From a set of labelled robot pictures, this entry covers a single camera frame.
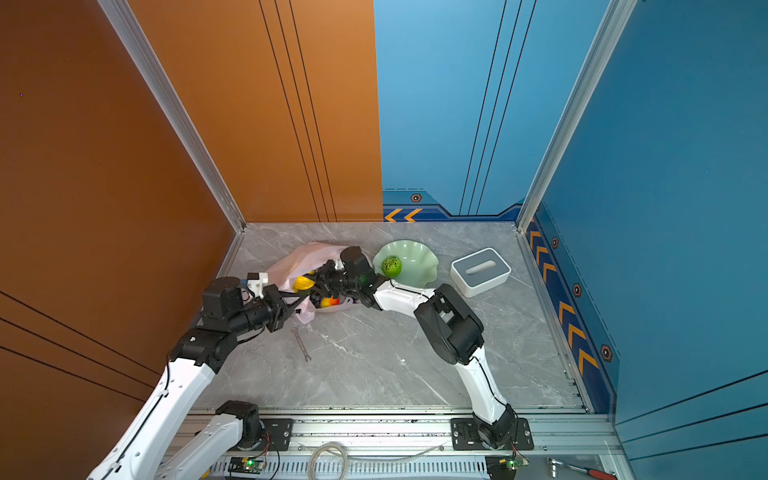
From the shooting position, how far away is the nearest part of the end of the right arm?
28.6 inches

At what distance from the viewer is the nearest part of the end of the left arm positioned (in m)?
0.52

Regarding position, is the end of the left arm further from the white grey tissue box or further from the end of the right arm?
A: the white grey tissue box
